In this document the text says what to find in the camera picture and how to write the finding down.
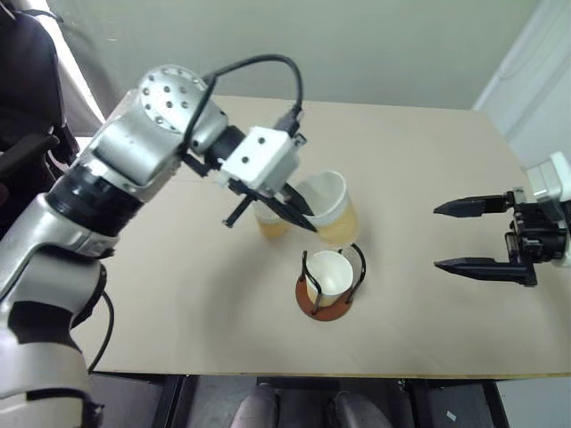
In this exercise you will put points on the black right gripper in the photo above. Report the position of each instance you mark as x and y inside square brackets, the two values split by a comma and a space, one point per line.
[537, 236]

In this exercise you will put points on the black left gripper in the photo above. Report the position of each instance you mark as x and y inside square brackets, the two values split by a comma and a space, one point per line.
[243, 200]

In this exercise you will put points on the white and yellow paper cup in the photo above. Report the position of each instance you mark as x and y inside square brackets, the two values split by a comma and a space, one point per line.
[339, 218]
[272, 228]
[328, 272]

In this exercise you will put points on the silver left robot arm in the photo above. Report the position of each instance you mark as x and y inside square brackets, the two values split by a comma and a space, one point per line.
[125, 147]

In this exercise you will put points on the white draped cloth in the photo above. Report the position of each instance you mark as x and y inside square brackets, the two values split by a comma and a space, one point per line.
[80, 89]

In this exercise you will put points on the black chair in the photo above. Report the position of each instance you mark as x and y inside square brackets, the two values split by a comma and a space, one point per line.
[27, 89]

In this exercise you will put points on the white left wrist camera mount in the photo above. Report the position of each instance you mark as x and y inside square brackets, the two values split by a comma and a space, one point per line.
[263, 156]

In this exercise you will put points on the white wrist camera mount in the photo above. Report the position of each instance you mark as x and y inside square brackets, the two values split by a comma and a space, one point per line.
[263, 156]
[551, 178]

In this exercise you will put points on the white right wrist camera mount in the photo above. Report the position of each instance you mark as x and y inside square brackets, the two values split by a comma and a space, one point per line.
[551, 178]

